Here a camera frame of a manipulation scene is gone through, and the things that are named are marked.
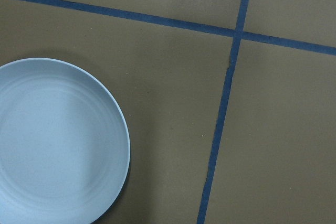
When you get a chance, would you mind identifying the blue plate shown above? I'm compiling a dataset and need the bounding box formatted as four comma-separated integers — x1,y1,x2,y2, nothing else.
1,58,130,223

